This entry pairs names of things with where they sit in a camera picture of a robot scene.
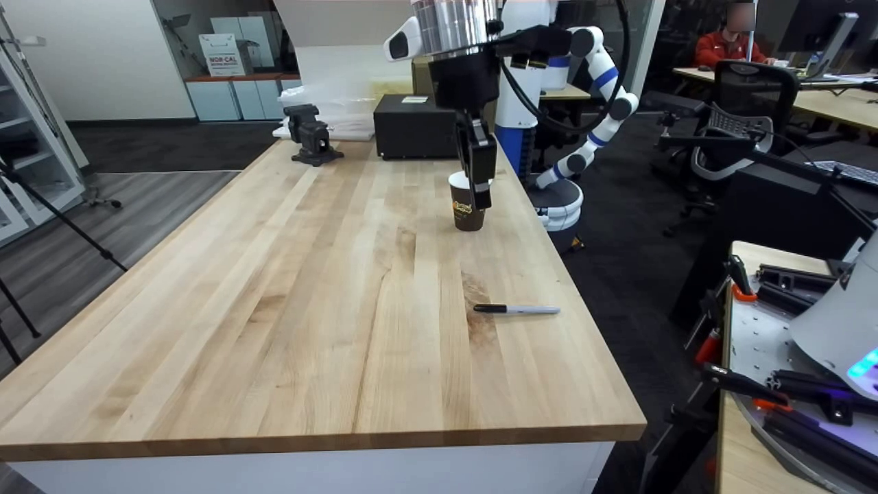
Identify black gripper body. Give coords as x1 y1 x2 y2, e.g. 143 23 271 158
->
455 109 501 186

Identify black capped grey marker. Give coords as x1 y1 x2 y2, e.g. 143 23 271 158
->
471 303 562 319

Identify brown paper coffee cup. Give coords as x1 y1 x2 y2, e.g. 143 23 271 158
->
446 169 492 233

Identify black controller box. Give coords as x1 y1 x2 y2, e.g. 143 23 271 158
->
370 91 463 163

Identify brown cardboard box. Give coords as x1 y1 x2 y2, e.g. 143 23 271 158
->
409 51 434 97

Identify white stacked panel structure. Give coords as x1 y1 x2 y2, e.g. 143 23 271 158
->
271 0 434 143

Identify black bench vise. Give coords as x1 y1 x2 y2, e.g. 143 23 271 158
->
280 101 345 169

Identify low white cabinet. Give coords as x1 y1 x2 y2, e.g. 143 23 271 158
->
184 73 304 124

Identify grey framed board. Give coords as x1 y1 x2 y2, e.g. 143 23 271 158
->
209 14 278 71

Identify black mesh office chair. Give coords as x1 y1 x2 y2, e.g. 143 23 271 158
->
655 57 803 216

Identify white printed poster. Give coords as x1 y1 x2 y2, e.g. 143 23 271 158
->
197 29 249 80

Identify person in red shirt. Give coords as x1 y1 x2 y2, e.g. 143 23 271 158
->
691 0 777 71

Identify grey metal plate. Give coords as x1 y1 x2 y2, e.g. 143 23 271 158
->
725 292 878 462

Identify orange black bar clamp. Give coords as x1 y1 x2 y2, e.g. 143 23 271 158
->
700 363 858 427

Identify wooden side table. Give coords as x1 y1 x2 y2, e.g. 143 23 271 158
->
715 238 878 494

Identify light wooden office desk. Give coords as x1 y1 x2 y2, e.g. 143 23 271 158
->
670 62 878 131

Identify grey laptop computer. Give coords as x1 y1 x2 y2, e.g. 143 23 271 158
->
803 9 862 80

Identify grey tilted panel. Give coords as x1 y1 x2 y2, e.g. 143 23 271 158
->
788 230 878 407

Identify black tripod thin legs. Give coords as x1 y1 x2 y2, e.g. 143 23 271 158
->
0 154 132 368

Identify white metal shelf rack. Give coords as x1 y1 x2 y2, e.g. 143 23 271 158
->
0 9 91 244

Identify red clamp handle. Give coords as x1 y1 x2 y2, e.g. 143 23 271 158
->
693 327 725 368

